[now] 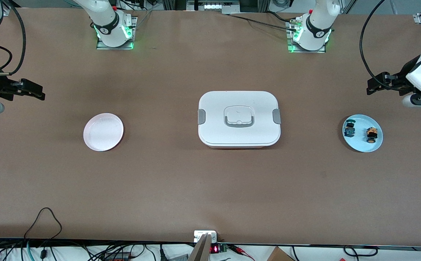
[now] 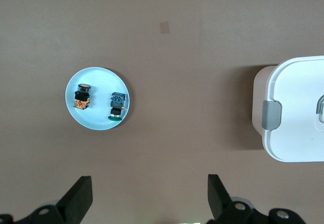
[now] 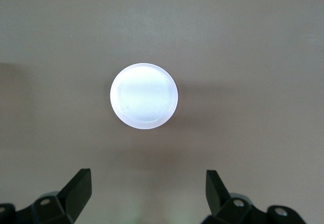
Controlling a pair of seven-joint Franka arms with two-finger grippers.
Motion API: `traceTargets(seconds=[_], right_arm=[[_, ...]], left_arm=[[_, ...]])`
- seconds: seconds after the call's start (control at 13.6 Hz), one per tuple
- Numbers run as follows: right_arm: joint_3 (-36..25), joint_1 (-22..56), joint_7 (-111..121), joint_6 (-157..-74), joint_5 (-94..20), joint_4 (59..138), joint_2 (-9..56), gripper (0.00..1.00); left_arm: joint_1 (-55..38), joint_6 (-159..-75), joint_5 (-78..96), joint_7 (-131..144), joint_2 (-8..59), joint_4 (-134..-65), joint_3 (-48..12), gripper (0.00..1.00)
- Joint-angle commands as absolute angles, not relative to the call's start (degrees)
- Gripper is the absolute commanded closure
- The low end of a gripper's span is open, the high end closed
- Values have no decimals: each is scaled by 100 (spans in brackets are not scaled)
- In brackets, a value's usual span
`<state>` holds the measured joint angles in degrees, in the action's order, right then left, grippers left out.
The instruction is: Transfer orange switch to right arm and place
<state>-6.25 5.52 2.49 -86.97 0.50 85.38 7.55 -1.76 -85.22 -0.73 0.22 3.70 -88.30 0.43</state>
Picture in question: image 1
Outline black cable to arm base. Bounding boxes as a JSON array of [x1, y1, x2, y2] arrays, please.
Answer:
[[226, 12, 299, 30]]

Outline aluminium profile bar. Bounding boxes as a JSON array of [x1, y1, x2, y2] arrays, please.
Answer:
[[188, 233, 213, 261]]

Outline small white box device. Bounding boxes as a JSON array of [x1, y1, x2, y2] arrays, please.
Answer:
[[193, 230, 218, 243]]

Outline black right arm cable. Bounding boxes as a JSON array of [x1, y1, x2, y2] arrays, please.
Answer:
[[0, 0, 27, 76]]

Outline brown cardboard box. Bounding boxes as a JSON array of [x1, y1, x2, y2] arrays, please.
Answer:
[[266, 246, 295, 261]]

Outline black flat looped cable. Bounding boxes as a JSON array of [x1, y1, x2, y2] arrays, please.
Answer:
[[343, 245, 379, 257]]

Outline pale pink round plate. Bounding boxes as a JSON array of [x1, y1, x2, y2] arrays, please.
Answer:
[[83, 113, 124, 152]]

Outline thin black looped cable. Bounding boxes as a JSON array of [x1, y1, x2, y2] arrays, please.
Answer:
[[23, 207, 63, 243]]

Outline light blue round plate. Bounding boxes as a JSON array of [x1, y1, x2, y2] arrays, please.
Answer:
[[342, 114, 384, 153]]

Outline lit white device on frame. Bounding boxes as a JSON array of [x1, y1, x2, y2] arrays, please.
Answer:
[[187, 0, 241, 14]]

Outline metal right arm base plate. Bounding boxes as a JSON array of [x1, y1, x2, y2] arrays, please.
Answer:
[[96, 16, 138, 50]]

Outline red clip test leads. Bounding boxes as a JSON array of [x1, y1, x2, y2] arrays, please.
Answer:
[[229, 244, 255, 261]]

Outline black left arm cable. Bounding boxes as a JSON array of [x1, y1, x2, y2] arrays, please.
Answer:
[[359, 0, 420, 92]]

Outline white lidded lunch box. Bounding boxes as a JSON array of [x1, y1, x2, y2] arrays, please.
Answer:
[[198, 91, 281, 149]]

